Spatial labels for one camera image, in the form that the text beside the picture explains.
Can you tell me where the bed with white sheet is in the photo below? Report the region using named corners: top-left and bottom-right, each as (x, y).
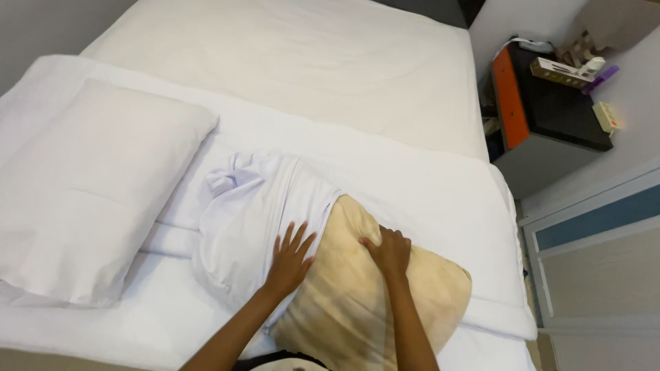
top-left (0, 0), bottom-right (537, 371)

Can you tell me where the person's left hand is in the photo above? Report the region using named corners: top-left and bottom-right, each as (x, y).
top-left (264, 222), bottom-right (317, 302)

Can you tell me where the beige bare pillow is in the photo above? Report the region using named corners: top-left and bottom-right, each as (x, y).
top-left (269, 194), bottom-right (472, 371)

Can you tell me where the white pillowcase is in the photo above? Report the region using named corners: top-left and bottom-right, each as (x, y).
top-left (192, 150), bottom-right (345, 330)

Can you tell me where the person's dark top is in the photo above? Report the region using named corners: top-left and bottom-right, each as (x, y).
top-left (232, 350), bottom-right (331, 371)

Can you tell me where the purple plastic item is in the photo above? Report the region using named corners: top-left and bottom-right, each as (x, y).
top-left (583, 64), bottom-right (620, 95)

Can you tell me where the beige patterned box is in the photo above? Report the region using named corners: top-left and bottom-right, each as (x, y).
top-left (530, 57), bottom-right (595, 89)

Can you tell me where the white small bottle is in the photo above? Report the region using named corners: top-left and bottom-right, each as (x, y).
top-left (577, 57), bottom-right (606, 76)

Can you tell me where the white folded duvet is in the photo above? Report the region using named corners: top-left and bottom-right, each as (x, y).
top-left (0, 55), bottom-right (538, 341)

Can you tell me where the white cable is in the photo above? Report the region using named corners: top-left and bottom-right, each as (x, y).
top-left (492, 35), bottom-right (556, 63)

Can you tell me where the cream power strip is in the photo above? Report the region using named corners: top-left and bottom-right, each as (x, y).
top-left (592, 101), bottom-right (621, 137)

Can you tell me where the black and orange bedside table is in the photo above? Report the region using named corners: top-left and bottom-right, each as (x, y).
top-left (490, 42), bottom-right (614, 200)

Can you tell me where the person's right hand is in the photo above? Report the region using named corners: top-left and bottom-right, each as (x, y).
top-left (358, 225), bottom-right (412, 283)

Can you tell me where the white framed door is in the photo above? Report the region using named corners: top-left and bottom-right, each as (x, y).
top-left (518, 155), bottom-right (660, 371)

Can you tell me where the white covered pillow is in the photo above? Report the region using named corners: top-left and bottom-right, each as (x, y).
top-left (0, 78), bottom-right (219, 309)

